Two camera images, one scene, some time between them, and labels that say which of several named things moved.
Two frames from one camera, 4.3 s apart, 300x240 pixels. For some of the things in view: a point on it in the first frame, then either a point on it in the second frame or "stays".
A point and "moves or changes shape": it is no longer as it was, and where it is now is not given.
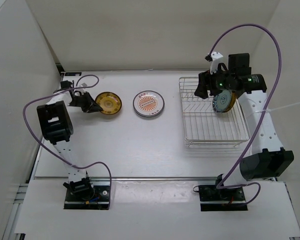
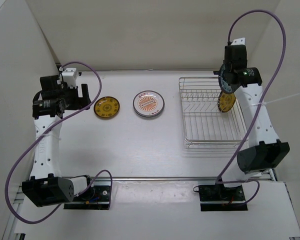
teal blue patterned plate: x=222 y=101 moves or changes shape
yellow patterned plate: x=110 y=102 moves or changes shape
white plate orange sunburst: x=148 y=103 stays
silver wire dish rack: x=204 y=127 stays
